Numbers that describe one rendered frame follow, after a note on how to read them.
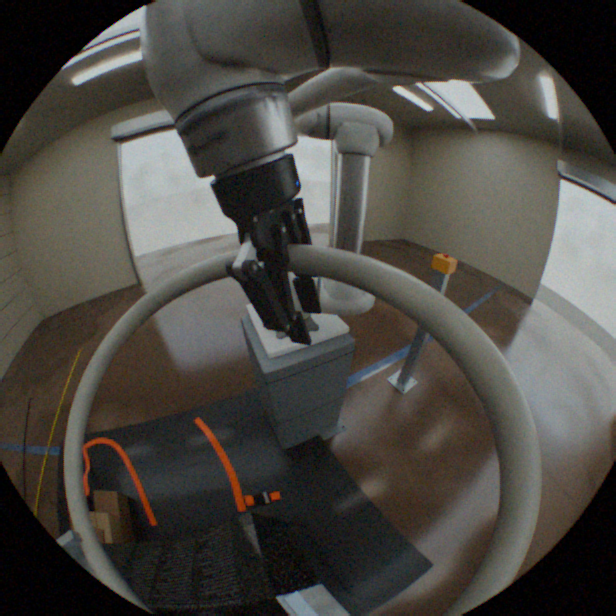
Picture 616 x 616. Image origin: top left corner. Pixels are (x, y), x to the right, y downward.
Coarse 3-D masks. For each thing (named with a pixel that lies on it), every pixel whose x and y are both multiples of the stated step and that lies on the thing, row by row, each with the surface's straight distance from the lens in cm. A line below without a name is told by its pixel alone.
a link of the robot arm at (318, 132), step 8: (328, 104) 71; (320, 112) 67; (328, 112) 67; (320, 120) 66; (328, 120) 66; (320, 128) 67; (328, 128) 67; (304, 136) 70; (312, 136) 68; (320, 136) 69; (328, 136) 69
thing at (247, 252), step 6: (246, 234) 18; (246, 240) 18; (246, 246) 17; (252, 246) 17; (240, 252) 17; (246, 252) 17; (252, 252) 17; (240, 258) 17; (246, 258) 17; (252, 258) 17; (234, 264) 16; (240, 264) 16; (234, 270) 16; (240, 270) 16; (240, 276) 17; (246, 276) 17
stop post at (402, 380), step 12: (432, 264) 129; (444, 264) 126; (444, 276) 129; (444, 288) 136; (420, 336) 150; (420, 348) 154; (408, 360) 165; (408, 372) 171; (396, 384) 181; (408, 384) 185
